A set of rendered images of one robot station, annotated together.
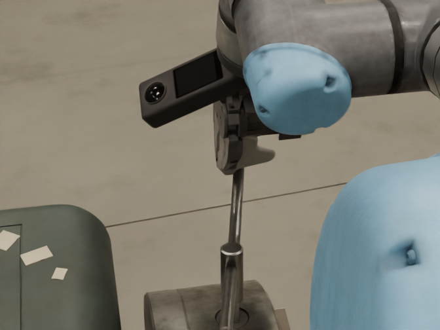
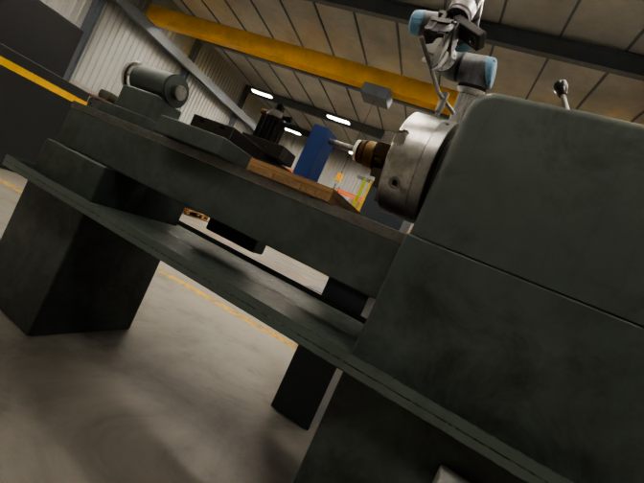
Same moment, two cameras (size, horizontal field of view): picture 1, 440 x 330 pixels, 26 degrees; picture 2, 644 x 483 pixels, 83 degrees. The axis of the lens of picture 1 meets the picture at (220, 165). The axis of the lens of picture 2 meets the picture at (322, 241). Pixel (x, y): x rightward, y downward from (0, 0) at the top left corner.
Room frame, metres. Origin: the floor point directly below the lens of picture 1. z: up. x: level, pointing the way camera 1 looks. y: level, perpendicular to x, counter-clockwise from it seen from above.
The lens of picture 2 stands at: (1.69, 0.46, 0.76)
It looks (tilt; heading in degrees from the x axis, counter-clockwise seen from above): 0 degrees down; 213
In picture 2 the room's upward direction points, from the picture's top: 25 degrees clockwise
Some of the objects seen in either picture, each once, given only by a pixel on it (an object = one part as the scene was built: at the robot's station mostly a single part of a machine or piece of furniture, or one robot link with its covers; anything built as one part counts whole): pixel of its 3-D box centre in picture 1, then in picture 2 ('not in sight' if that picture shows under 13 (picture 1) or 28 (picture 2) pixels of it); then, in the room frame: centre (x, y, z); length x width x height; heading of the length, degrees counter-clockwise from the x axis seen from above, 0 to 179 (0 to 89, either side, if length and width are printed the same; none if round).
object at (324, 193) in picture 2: not in sight; (310, 195); (0.71, -0.29, 0.88); 0.36 x 0.30 x 0.04; 10
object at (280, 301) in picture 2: not in sight; (253, 284); (0.72, -0.35, 0.53); 2.10 x 0.60 x 0.02; 100
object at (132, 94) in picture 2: not in sight; (150, 100); (0.86, -1.19, 1.01); 0.30 x 0.20 x 0.29; 100
